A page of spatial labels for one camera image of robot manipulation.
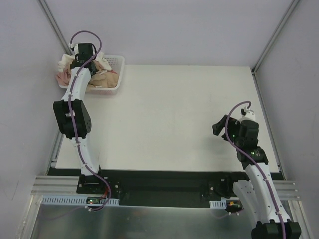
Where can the aluminium corner post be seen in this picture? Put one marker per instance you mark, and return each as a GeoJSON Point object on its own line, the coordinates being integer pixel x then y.
{"type": "Point", "coordinates": [54, 25]}
{"type": "Point", "coordinates": [282, 23]}

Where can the right aluminium corner post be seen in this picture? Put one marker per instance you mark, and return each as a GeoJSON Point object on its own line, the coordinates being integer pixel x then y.
{"type": "Point", "coordinates": [282, 23]}

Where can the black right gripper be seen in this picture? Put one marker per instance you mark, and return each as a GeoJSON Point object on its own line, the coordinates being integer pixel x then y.
{"type": "Point", "coordinates": [225, 123]}

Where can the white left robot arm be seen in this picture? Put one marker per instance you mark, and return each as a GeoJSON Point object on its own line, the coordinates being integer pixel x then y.
{"type": "Point", "coordinates": [72, 116]}

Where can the white t shirt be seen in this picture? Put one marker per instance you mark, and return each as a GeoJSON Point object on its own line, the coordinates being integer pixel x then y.
{"type": "Point", "coordinates": [100, 62]}

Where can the beige t shirt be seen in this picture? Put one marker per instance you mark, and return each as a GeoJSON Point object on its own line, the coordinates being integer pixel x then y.
{"type": "Point", "coordinates": [102, 79]}

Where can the aluminium front rail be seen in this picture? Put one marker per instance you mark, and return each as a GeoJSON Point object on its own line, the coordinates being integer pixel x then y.
{"type": "Point", "coordinates": [67, 185]}

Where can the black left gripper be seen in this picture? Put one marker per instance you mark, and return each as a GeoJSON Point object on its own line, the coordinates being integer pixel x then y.
{"type": "Point", "coordinates": [83, 64]}

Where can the left aluminium corner post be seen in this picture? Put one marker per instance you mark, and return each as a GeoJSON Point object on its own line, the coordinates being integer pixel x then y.
{"type": "Point", "coordinates": [54, 25]}

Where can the white plastic laundry basket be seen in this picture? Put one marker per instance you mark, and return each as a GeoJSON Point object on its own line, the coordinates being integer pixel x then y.
{"type": "Point", "coordinates": [105, 77]}

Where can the left aluminium table rail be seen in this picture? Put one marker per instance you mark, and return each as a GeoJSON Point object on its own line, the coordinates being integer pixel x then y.
{"type": "Point", "coordinates": [53, 157]}

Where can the left white cable duct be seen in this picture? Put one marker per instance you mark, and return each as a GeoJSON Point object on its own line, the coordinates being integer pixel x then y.
{"type": "Point", "coordinates": [78, 201]}

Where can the dusty pink t shirt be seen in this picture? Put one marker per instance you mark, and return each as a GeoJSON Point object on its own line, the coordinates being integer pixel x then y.
{"type": "Point", "coordinates": [63, 78]}

